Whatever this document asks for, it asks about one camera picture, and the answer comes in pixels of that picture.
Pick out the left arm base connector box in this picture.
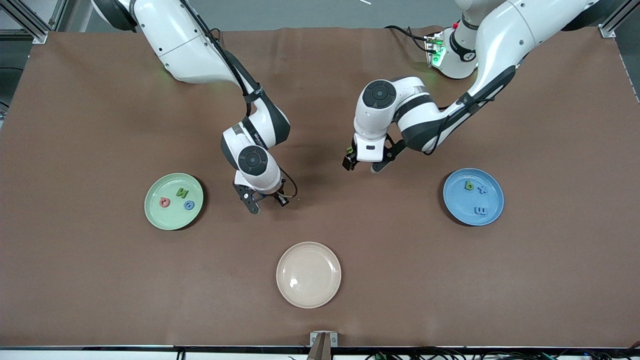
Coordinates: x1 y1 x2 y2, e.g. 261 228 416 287
425 31 447 68

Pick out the beige plate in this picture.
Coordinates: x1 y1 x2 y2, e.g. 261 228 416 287
276 241 342 309

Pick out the brown table mat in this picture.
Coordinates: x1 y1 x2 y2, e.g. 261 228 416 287
0 26 640 349

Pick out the light green plate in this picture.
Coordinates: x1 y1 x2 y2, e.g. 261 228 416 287
144 172 205 231

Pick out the blue plate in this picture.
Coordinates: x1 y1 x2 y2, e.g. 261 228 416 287
442 167 505 227

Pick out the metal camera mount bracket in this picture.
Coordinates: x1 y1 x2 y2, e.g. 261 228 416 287
306 331 339 360

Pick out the black left base cable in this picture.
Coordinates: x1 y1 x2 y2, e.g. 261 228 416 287
384 25 432 53

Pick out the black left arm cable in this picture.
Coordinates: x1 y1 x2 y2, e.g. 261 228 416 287
424 52 531 156

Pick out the tangled black cable bundle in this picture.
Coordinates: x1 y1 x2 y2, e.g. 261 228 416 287
365 347 640 360

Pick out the black table edge rail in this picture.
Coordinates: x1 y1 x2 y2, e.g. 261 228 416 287
0 344 640 352

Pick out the aluminium frame profile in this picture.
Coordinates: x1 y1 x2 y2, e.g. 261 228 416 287
0 0 68 45
600 0 640 38

